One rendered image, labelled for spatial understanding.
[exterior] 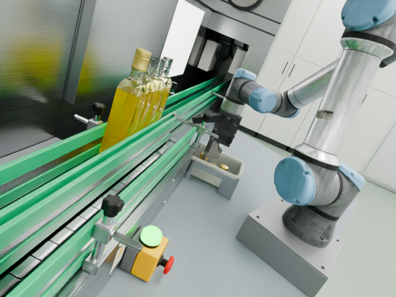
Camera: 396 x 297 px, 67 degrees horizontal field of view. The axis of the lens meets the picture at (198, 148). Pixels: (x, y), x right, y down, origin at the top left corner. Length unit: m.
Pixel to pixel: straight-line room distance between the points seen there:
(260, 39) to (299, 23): 2.79
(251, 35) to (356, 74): 1.08
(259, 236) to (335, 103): 0.40
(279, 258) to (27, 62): 0.75
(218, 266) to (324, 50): 4.00
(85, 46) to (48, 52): 0.09
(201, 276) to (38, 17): 0.63
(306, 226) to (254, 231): 0.15
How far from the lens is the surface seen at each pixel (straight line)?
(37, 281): 0.39
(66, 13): 0.71
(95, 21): 0.74
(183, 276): 0.74
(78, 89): 0.77
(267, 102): 0.96
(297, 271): 0.88
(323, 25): 4.56
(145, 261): 0.65
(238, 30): 1.78
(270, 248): 0.88
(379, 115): 4.81
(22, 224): 0.46
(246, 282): 0.81
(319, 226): 0.92
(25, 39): 0.65
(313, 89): 0.99
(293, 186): 0.76
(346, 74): 0.77
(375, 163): 5.49
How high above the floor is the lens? 1.26
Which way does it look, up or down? 22 degrees down
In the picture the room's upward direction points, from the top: 22 degrees clockwise
